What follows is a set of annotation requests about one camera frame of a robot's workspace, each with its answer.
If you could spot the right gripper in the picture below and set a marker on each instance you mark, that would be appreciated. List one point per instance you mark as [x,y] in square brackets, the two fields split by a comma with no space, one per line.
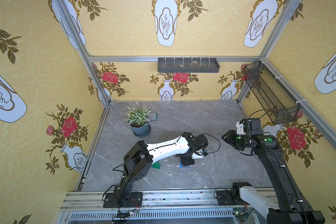
[231,137]

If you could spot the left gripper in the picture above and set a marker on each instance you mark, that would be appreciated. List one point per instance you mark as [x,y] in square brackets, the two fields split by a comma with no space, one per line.
[187,159]

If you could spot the long green lego brick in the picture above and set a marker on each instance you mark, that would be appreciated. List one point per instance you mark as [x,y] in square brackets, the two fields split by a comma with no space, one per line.
[156,165]

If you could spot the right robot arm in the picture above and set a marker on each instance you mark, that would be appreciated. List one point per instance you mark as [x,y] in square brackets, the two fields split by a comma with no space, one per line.
[292,207]

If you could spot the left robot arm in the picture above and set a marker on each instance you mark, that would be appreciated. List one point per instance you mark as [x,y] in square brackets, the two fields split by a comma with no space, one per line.
[139,159]

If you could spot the grey teal sponge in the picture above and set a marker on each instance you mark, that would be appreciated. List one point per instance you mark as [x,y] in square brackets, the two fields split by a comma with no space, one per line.
[152,116]

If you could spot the potted plant grey pot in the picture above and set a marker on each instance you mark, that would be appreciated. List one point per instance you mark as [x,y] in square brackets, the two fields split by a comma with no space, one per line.
[138,120]

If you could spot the aluminium rail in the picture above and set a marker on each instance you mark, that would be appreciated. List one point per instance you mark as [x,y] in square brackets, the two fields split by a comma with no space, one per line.
[157,204]

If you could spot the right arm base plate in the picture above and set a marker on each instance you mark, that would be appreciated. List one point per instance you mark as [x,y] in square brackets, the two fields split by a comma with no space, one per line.
[224,198]

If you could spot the black wire mesh basket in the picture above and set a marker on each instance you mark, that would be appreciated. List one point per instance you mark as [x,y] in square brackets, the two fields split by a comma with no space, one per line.
[279,104]

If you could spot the grey wall tray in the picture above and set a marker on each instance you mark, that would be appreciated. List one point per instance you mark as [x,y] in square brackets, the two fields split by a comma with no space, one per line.
[188,65]

